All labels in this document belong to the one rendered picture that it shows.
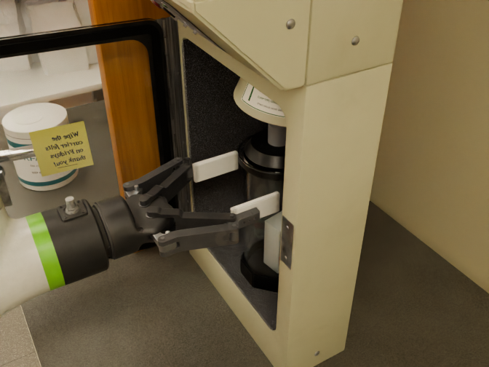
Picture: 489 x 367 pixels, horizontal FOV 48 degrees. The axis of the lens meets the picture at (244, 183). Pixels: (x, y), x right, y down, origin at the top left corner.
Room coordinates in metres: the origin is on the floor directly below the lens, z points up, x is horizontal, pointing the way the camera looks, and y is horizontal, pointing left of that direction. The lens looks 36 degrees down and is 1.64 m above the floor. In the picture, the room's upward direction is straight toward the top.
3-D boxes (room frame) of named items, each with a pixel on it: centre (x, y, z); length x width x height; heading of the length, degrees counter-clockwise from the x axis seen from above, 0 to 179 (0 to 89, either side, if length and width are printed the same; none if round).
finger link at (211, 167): (0.65, 0.04, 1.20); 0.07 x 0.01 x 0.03; 119
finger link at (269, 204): (0.55, -0.01, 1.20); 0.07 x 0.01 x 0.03; 119
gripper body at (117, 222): (0.53, 0.14, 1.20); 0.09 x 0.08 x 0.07; 119
